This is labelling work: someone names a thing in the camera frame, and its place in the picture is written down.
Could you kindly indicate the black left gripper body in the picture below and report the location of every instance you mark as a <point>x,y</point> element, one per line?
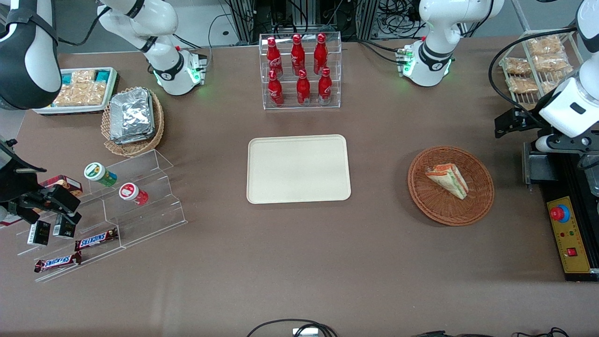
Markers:
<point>528,119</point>

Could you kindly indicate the triangle sandwich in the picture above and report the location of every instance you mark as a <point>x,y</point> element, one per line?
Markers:
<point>449,180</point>

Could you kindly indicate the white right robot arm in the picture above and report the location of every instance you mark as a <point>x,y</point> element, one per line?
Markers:
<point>164,51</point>

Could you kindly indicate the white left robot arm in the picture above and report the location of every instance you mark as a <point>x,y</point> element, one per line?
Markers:
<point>437,51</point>

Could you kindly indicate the white rectangular snack tray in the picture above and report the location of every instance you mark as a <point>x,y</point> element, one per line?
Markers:
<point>75,109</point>

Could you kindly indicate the oval light wicker basket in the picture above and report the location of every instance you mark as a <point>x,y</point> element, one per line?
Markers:
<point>135,149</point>

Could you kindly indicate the round brown wicker basket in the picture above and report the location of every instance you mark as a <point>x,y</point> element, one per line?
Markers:
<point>430,201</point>

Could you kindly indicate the beige plastic tray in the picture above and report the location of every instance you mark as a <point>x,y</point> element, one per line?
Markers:
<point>290,168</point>

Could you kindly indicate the small black box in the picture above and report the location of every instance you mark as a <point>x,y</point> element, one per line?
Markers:
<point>64,230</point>
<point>38,233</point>

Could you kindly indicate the dark red chocolate box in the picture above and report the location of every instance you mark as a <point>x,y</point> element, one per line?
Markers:
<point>65,182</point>

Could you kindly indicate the brown Snickers bar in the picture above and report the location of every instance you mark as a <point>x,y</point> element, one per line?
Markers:
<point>96,239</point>
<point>58,262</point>

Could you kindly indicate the clear bag of beige snacks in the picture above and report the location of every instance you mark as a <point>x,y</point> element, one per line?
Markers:
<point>517,65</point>
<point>545,46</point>
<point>550,86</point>
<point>522,84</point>
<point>552,62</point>

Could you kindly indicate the green lidded snack cup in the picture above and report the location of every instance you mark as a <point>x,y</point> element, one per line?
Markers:
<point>96,171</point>

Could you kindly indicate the grey metal block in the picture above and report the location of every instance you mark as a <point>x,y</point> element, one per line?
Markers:
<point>538,166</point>

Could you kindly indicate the red lidded snack cup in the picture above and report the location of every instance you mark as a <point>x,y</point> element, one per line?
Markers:
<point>128,192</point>

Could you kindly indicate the clear acrylic stepped stand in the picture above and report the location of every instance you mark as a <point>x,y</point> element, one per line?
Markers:
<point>149,220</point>

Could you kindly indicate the clear plastic container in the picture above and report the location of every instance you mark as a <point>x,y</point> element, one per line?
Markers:
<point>592,180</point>

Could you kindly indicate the red emergency stop button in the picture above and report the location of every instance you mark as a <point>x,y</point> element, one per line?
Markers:
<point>558,214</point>

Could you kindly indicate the large beige snack packet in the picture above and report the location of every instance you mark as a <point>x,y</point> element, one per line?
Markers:
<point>79,93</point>

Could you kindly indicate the silver foil packet stack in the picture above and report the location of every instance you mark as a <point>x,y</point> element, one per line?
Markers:
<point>131,114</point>

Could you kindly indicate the teal snack packet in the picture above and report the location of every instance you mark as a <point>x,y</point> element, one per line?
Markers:
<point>103,76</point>
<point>68,78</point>

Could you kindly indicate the black control box yellow panel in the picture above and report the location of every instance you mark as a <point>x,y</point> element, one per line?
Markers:
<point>573,243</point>

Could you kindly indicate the red cola bottle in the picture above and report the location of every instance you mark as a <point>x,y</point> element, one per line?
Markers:
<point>275,89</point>
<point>273,56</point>
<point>303,89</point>
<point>325,86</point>
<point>297,54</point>
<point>320,54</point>

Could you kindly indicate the clear acrylic bottle rack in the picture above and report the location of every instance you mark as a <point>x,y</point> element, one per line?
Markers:
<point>309,106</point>

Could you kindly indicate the small white device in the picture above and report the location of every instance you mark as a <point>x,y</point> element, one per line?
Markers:
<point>305,332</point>

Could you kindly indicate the aluminium frame rack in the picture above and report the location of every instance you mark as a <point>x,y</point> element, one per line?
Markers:
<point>245,18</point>

